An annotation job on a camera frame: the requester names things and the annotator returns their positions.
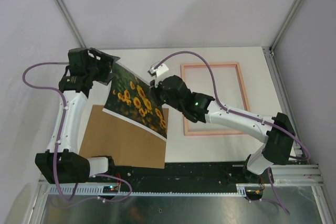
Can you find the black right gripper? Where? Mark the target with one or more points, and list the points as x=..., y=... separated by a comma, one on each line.
x=155, y=91

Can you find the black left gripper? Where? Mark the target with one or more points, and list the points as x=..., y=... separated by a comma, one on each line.
x=106, y=62

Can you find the sunflower photo print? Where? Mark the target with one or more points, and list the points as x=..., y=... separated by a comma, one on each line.
x=130, y=100

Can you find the brown cardboard backing board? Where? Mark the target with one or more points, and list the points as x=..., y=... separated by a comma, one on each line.
x=126, y=143

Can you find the pink wooden picture frame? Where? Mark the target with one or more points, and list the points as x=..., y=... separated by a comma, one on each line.
x=230, y=88

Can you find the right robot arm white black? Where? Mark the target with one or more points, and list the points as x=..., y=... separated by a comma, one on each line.
x=274, y=132

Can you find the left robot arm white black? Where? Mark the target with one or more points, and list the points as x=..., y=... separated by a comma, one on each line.
x=61, y=162

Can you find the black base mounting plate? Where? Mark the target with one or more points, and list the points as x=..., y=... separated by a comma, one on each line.
x=201, y=177

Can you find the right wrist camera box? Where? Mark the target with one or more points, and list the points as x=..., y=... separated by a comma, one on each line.
x=159, y=73

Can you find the left aluminium corner post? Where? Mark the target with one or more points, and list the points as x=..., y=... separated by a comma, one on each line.
x=61, y=5

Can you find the aluminium corner post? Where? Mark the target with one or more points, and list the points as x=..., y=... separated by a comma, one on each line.
x=289, y=18
x=61, y=5

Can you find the grey slotted cable duct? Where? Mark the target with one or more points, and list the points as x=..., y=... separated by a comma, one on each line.
x=110, y=190

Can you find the aluminium front right rail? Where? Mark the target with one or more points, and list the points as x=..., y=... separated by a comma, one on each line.
x=297, y=175

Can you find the right aluminium corner post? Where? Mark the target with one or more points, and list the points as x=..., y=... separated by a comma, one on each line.
x=289, y=18

